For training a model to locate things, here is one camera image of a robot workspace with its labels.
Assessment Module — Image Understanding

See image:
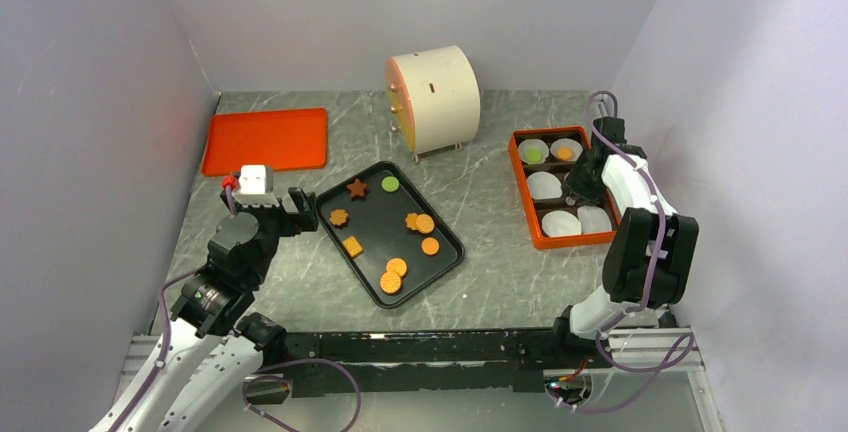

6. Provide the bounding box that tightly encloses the plain green round cookie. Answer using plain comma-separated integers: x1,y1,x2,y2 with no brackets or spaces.
381,176,400,193

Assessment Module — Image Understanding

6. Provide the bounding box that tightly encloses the orange tray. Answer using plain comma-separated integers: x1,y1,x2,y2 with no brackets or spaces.
201,108,328,177

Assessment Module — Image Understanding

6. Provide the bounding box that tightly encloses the orange shell cookie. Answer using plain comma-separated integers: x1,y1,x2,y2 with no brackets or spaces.
555,147,574,162

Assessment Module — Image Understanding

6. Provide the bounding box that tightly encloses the plain orange round cookie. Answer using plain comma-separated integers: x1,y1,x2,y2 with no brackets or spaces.
421,237,440,256

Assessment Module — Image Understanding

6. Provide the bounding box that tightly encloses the white paper cup back left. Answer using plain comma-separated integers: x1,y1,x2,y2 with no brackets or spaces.
518,138,550,165

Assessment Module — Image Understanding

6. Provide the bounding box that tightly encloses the square waffle cookie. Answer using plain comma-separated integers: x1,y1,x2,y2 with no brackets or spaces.
342,236,364,259

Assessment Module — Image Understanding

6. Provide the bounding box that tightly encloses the white paper cup front right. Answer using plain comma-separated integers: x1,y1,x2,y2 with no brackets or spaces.
577,205,613,235

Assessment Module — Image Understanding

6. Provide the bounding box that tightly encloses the green sandwich cookie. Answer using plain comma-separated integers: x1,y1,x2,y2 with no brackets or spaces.
525,147,544,164

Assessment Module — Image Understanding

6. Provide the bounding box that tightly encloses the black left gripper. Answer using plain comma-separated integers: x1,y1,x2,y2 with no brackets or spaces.
222,185,317,284

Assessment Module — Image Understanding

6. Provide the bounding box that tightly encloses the white paper cup middle left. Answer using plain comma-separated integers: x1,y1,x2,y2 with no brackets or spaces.
526,171,563,201

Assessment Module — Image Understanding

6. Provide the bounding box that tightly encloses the orange flower cookie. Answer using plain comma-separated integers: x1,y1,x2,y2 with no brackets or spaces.
329,209,350,228
406,213,419,232

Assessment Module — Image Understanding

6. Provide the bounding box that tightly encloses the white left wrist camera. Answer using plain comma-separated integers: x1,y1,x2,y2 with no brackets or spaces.
221,165,279,211

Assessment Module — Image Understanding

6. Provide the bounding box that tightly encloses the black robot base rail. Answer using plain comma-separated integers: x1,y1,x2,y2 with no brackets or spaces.
262,323,609,398

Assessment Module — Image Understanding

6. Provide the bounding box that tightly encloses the round cream toy oven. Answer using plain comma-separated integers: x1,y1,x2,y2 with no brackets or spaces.
385,45,481,163

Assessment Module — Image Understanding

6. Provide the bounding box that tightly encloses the round orange cookie front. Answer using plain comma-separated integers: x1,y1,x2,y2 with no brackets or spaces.
379,272,403,295

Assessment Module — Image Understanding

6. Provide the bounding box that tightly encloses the black baking tray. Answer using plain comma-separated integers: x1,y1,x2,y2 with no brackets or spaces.
317,161,465,309

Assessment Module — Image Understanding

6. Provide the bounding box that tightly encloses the orange cookie box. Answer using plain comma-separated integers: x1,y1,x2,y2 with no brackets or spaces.
508,126,620,250

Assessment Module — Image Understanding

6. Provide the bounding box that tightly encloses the white paper cup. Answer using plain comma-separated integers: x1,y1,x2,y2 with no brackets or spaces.
577,205,613,235
549,138,584,162
541,210,582,238
526,171,563,201
518,138,550,165

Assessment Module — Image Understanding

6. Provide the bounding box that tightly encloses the white paper cup back right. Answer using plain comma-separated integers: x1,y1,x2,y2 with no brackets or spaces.
549,138,584,162

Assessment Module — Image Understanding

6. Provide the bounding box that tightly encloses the white paper cup front left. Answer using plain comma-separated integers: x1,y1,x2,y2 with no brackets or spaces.
541,210,582,238

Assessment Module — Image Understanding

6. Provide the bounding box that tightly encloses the brown star cookie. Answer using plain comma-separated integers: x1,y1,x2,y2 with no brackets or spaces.
346,178,368,200

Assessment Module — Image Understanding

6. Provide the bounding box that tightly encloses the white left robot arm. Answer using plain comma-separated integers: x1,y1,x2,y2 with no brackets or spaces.
94,187,318,431

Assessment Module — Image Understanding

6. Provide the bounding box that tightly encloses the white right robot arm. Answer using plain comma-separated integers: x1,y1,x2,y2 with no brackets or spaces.
549,117,699,367

